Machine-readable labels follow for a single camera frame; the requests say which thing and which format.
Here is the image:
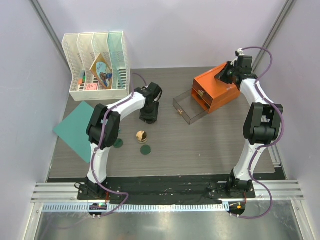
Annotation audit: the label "clear drawer gold knob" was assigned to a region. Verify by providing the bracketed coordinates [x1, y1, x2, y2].
[173, 89, 209, 125]

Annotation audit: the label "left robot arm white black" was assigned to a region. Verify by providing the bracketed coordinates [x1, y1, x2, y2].
[78, 82, 163, 200]

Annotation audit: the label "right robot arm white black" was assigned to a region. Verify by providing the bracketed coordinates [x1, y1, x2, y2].
[216, 49, 283, 198]

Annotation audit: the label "orange drawer box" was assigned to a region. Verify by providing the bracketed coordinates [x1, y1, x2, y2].
[191, 62, 241, 114]

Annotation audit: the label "gold compact jar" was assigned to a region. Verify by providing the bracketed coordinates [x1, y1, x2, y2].
[136, 130, 148, 144]

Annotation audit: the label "illustrated book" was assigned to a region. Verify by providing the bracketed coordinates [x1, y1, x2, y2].
[89, 53, 113, 90]

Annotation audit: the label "dark green round lid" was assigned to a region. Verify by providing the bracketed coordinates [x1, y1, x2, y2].
[140, 145, 152, 156]

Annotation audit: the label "white mesh file organizer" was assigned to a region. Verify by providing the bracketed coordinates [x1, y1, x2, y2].
[62, 31, 131, 101]

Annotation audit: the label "dark green round disc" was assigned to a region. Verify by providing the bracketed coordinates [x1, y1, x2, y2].
[113, 138, 124, 149]

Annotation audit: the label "pink sticky note pad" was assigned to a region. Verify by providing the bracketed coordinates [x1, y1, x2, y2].
[85, 83, 99, 91]

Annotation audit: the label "teal folder in organizer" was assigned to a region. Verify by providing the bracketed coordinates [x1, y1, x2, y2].
[107, 31, 127, 90]

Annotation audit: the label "orange green markers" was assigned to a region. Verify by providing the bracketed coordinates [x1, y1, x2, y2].
[77, 70, 86, 85]

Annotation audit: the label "teal cutting mat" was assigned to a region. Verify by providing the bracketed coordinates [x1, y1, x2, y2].
[53, 101, 94, 164]

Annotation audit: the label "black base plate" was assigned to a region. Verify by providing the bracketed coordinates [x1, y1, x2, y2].
[74, 175, 256, 205]

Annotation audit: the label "aluminium rail frame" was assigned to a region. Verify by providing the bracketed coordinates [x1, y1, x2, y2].
[24, 175, 316, 240]

